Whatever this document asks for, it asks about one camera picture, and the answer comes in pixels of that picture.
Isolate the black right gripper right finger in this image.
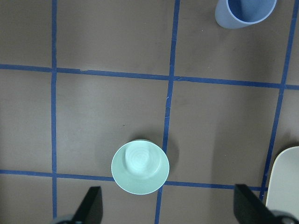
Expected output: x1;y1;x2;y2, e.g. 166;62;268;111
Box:
234;184;280;224

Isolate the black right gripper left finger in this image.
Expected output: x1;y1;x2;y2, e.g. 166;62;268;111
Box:
71;186;103;224

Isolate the blue cup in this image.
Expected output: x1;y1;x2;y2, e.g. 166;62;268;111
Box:
214;0;277;29

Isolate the cream white toaster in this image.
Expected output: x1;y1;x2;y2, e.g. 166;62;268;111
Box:
266;146;299;218

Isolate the mint green bowl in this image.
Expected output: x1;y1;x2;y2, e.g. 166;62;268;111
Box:
111;139;170;195

